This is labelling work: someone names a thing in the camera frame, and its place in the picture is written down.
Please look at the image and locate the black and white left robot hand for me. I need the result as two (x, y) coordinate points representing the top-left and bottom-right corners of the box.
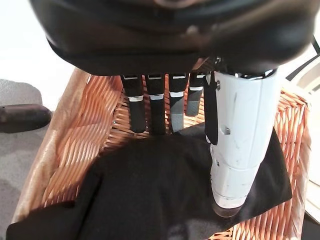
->
(27, 0), (320, 218)

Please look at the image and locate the dark navy garment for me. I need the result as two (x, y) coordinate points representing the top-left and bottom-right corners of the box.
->
(6, 124), (293, 240)

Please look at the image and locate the tan wicker laundry basket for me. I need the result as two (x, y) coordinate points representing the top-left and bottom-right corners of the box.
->
(11, 67), (312, 240)

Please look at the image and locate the silver left robot leg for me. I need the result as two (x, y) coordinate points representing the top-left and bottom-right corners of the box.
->
(0, 78), (53, 134)

